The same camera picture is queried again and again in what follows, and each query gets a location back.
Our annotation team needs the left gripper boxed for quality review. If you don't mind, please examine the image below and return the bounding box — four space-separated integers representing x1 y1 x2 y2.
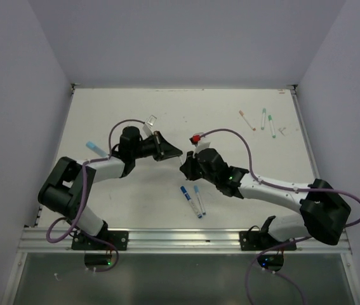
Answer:
131 129 181 160

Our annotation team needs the peach capped marker pen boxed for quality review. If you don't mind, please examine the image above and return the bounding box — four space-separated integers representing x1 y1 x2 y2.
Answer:
239 110 256 131

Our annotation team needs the light blue highlighter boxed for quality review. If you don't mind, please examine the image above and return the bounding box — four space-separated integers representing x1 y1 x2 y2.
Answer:
86 141 108 158

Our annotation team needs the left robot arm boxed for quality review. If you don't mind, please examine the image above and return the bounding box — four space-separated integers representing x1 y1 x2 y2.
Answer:
38 126 183 250

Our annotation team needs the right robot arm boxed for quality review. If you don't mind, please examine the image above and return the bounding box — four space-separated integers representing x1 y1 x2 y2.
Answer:
180 148 351 250

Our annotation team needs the light blue capped marker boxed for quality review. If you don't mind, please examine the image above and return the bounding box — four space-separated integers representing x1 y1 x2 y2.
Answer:
194 185 206 215

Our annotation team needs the dark blue capped marker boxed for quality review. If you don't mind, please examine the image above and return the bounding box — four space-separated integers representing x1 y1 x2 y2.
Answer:
180 186 203 219

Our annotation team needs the green capped marker left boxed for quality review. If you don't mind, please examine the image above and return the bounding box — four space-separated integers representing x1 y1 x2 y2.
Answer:
260 108 267 130

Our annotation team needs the green capped marker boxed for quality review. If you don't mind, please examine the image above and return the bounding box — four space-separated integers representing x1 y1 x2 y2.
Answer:
260 108 267 130
268 115 276 139

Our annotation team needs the green capped marker right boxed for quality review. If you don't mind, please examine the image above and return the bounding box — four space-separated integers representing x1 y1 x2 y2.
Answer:
268 115 276 139

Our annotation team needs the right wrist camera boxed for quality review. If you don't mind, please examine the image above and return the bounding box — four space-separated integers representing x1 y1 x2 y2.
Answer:
189 133 211 154

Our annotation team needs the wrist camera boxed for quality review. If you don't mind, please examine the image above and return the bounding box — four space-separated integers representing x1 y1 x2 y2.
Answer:
142 115 157 137
189 133 211 154

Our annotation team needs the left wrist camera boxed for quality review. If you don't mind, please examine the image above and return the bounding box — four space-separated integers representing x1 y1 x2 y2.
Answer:
142 115 157 137

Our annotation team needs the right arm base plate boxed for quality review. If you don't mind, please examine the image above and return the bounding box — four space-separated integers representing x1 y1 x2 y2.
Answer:
239 226 283 251

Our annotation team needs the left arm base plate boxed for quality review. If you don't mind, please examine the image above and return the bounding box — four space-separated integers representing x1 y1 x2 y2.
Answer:
71 230 129 251

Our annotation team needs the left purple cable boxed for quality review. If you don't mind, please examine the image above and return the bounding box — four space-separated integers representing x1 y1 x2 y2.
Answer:
46 118 145 273

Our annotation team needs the aluminium rail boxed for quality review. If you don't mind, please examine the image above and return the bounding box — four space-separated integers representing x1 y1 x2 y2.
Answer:
17 226 354 255

